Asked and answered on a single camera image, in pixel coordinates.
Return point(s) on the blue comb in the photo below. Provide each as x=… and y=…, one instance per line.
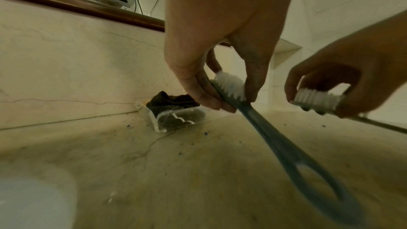
x=286, y=152

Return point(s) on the clear acrylic tray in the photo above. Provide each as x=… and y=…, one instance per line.
x=149, y=115

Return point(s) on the person's left hand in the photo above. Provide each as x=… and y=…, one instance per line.
x=222, y=9

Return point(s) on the green comb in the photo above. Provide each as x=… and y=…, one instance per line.
x=318, y=98

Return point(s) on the wood-framed mirror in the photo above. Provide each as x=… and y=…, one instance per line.
x=79, y=5

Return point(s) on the white ceramic sink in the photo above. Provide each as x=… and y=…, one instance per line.
x=31, y=202

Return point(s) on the person's right hand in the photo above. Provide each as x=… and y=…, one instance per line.
x=365, y=59

